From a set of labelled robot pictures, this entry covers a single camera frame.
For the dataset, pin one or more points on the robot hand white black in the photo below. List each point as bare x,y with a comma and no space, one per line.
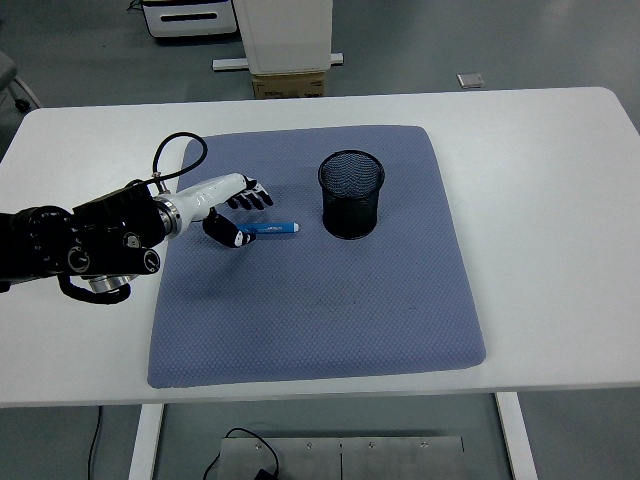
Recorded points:
210,192

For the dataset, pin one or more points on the blue marker pen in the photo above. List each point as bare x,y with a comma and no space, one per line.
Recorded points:
277,228

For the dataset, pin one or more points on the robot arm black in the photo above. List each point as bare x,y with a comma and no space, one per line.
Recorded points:
100,230

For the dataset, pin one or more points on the black mesh pen holder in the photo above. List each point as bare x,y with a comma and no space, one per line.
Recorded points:
350,215

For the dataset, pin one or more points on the white base bar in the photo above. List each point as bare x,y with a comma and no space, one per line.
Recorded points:
230,63

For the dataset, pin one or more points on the cardboard box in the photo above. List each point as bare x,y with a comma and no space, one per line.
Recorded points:
287,85

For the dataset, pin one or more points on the blue textured mat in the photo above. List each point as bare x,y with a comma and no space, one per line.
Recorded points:
310,310

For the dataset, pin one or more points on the white cabinet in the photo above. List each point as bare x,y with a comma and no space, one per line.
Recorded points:
285,35

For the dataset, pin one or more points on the grey office chair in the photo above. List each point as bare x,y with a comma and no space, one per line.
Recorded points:
6,67

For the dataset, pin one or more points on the white table leg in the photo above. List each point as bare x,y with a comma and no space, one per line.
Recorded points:
517,440
145,445

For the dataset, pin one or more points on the small grey floor plate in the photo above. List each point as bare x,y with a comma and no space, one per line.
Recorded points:
471,80

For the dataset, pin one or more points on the grey metal plate with screws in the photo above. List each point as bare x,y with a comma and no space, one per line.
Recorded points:
400,457

